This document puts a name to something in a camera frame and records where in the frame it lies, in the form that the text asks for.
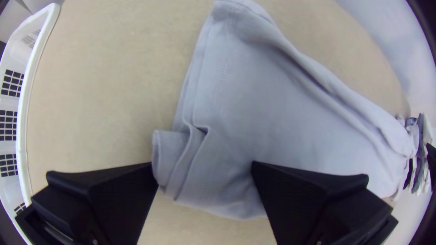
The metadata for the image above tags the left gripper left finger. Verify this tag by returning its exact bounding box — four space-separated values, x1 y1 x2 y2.
15 162 160 245

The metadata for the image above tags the white laundry basket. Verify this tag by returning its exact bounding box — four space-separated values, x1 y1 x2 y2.
0 2 62 245

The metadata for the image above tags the heap of clothes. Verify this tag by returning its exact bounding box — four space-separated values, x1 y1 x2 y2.
391 112 436 201

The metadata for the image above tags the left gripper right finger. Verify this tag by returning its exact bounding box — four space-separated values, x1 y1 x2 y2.
251 160 399 245

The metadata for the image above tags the grey t-shirt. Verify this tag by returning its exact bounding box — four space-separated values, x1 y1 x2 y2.
151 0 418 221

